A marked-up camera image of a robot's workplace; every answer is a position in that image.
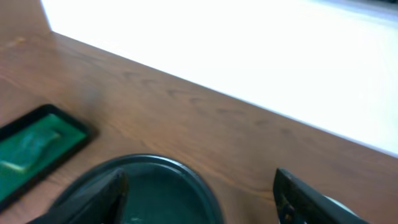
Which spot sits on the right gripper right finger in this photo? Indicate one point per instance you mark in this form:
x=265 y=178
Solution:
x=297 y=202

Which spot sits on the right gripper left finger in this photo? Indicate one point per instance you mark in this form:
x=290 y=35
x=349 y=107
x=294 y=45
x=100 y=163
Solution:
x=102 y=202

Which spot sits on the pale green plate front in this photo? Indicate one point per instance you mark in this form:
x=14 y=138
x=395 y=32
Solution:
x=341 y=205

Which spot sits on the round black tray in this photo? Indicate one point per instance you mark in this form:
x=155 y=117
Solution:
x=161 y=190

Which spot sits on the green rectangular tray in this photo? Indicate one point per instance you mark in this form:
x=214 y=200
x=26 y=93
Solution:
x=34 y=145

